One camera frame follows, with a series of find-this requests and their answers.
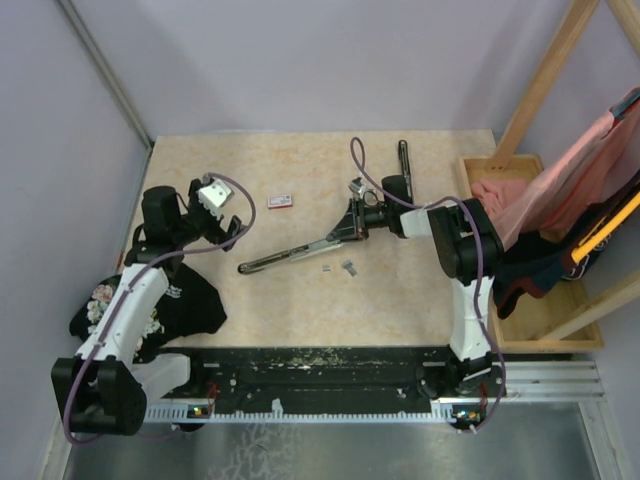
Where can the black floral t-shirt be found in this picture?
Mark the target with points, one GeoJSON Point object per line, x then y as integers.
{"type": "Point", "coordinates": [189, 306]}

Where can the black silver stapler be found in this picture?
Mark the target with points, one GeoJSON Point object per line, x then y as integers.
{"type": "Point", "coordinates": [403, 156]}
{"type": "Point", "coordinates": [293, 254]}

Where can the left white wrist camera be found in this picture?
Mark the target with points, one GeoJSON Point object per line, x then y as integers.
{"type": "Point", "coordinates": [214, 194]}

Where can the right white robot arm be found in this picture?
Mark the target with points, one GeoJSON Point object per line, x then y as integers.
{"type": "Point", "coordinates": [468, 251]}

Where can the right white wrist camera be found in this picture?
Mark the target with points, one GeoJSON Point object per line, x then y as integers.
{"type": "Point", "coordinates": [358, 187]}

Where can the pink cloth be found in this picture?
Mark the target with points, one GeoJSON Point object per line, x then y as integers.
{"type": "Point", "coordinates": [555, 198]}

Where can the wooden tray box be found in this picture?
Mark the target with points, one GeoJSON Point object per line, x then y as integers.
{"type": "Point", "coordinates": [521, 332]}

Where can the red staple box sleeve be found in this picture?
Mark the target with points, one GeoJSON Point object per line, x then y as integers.
{"type": "Point", "coordinates": [280, 201]}

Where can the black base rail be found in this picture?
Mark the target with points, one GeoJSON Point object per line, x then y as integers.
{"type": "Point", "coordinates": [335, 380]}

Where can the dark navy garment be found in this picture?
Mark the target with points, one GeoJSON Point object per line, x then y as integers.
{"type": "Point", "coordinates": [534, 265]}

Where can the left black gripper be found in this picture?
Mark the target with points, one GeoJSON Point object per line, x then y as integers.
{"type": "Point", "coordinates": [217, 235]}

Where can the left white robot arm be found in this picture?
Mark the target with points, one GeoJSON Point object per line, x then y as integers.
{"type": "Point", "coordinates": [100, 390]}

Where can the wooden rack frame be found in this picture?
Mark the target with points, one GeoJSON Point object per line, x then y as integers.
{"type": "Point", "coordinates": [565, 39]}

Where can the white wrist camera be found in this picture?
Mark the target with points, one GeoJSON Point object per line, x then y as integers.
{"type": "Point", "coordinates": [214, 194]}
{"type": "Point", "coordinates": [358, 187]}

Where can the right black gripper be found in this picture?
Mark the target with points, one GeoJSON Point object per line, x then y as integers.
{"type": "Point", "coordinates": [354, 219]}

